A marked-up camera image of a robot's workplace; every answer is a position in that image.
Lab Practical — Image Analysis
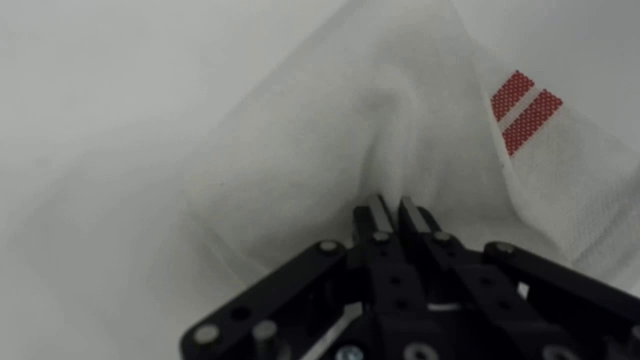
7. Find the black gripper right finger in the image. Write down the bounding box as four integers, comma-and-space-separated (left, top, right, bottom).
398, 196, 640, 360

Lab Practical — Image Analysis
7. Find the red and white towel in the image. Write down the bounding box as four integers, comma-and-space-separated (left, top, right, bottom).
12, 0, 640, 297

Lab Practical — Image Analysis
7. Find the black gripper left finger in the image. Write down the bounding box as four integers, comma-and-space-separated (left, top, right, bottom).
177, 191, 429, 360

